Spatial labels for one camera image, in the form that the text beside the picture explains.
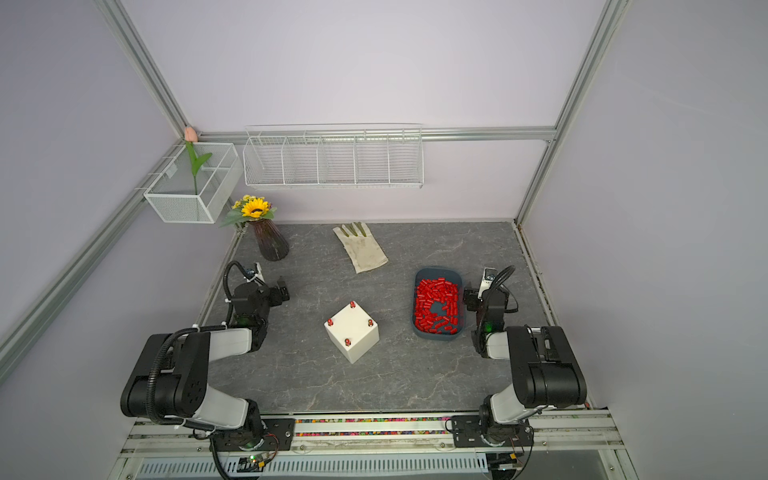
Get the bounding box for white metal box with screws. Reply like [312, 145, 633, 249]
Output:
[324, 301, 380, 364]

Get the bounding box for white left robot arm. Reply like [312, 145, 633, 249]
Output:
[120, 278, 290, 451]

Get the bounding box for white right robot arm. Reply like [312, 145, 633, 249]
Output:
[445, 287, 587, 448]

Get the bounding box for pile of red sleeves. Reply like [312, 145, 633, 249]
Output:
[414, 277, 460, 335]

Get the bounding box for dark blue tray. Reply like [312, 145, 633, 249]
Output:
[411, 267, 465, 341]

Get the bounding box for dark purple glass vase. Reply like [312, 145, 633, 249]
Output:
[250, 219, 290, 262]

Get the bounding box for yellow sunflower bouquet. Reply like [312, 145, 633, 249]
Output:
[222, 195, 277, 227]

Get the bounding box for white work glove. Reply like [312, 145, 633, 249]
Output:
[333, 222, 388, 274]

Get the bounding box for pink artificial tulip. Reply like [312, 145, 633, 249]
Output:
[184, 126, 212, 194]

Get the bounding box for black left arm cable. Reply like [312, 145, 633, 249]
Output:
[222, 260, 250, 301]

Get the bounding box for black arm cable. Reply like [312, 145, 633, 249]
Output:
[479, 265, 520, 316]
[222, 260, 250, 301]

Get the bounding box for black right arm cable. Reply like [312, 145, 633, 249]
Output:
[479, 265, 520, 316]

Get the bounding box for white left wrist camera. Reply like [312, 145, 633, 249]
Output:
[248, 262, 266, 286]

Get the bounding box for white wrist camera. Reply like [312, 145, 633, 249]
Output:
[477, 267, 498, 299]
[248, 262, 266, 286]

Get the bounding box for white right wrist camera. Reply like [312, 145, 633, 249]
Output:
[477, 267, 498, 299]

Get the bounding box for small white wire basket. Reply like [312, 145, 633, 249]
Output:
[144, 142, 243, 224]

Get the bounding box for white vented cable duct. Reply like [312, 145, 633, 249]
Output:
[134, 452, 490, 479]

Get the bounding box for long white wire shelf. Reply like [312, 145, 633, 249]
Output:
[243, 123, 425, 188]

